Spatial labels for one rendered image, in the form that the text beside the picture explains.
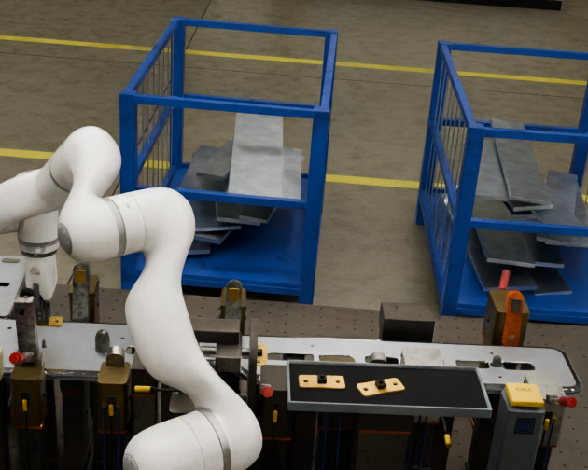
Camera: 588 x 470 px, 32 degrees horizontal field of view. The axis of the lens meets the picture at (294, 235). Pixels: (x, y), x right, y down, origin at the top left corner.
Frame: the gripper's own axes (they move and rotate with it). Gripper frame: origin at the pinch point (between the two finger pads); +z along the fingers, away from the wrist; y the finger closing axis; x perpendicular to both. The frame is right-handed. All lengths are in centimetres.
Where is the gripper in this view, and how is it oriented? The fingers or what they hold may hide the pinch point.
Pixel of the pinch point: (41, 311)
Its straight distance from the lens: 227.8
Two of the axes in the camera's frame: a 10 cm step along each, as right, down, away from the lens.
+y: -0.3, -4.4, 9.0
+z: -0.7, 8.9, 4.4
